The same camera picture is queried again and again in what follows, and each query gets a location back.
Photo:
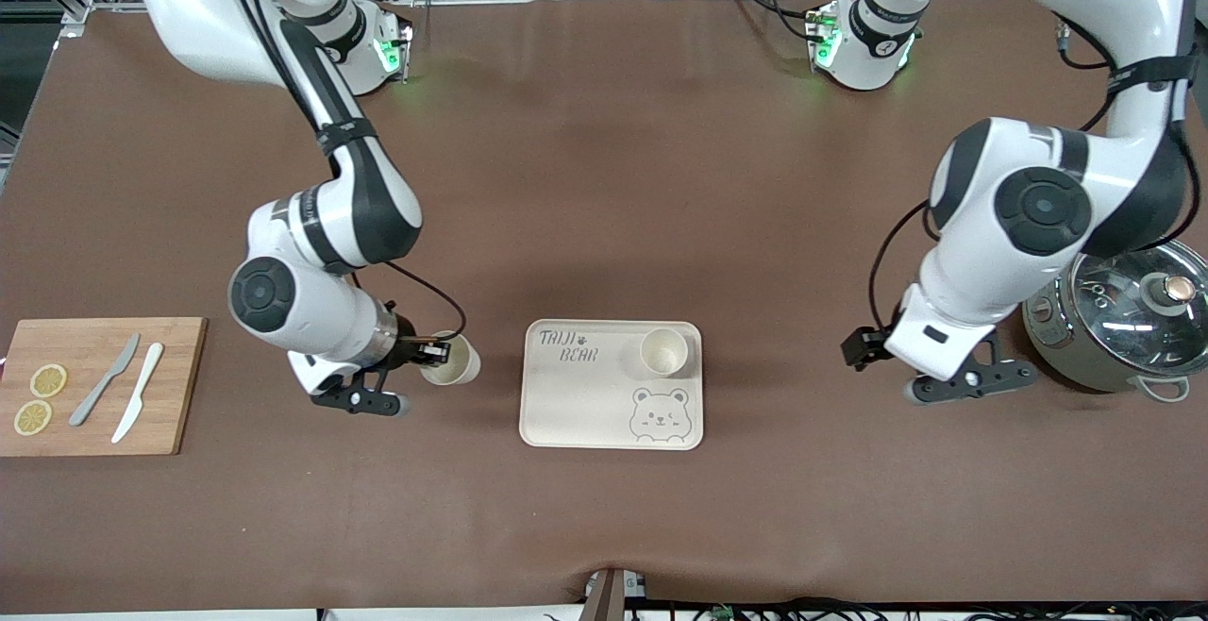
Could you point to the white plastic cup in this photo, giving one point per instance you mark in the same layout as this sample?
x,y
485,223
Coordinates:
x,y
462,366
663,354

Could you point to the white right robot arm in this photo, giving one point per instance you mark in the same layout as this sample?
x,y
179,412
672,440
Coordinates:
x,y
283,300

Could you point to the cream bear print tray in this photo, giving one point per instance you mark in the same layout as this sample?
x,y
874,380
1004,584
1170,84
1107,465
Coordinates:
x,y
585,404

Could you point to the grey pot with glass lid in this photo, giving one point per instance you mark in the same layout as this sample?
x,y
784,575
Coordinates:
x,y
1066,357

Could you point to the glass pot lid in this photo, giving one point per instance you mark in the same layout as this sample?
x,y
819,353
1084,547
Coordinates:
x,y
1123,319

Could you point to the white plastic knife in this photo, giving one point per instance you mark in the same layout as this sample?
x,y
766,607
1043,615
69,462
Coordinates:
x,y
138,393

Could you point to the grey plastic knife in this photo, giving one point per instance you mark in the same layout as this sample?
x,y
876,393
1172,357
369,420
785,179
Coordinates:
x,y
104,380

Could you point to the bamboo cutting board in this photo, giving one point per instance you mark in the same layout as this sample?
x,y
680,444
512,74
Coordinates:
x,y
94,338

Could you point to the yellow lemon slice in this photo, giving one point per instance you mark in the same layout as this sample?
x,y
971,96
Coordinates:
x,y
48,380
33,417

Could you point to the brown camera mount post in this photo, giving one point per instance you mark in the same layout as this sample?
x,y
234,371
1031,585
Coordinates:
x,y
604,597

